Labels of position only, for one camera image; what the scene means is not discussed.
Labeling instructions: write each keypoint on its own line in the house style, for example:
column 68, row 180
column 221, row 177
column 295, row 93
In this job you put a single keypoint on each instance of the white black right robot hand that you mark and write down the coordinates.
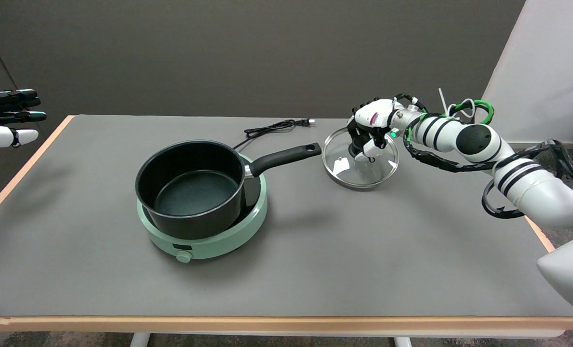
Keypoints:
column 370, row 126

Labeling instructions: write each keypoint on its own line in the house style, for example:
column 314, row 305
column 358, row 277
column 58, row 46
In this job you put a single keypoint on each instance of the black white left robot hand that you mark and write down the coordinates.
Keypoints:
column 6, row 118

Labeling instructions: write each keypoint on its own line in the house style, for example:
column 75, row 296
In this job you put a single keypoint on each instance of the round glass pot lid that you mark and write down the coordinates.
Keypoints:
column 344, row 164

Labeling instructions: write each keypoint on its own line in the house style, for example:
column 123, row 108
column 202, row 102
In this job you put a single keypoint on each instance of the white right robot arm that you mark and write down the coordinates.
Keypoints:
column 522, row 173

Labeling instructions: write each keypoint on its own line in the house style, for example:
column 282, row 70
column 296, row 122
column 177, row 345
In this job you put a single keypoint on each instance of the grey table mat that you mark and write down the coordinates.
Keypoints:
column 363, row 250

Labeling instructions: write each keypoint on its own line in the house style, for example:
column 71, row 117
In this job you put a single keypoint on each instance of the mint green electric hot plate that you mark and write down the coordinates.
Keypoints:
column 247, row 226

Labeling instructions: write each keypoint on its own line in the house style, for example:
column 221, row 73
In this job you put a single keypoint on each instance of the white table leg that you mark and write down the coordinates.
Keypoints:
column 403, row 341
column 139, row 339

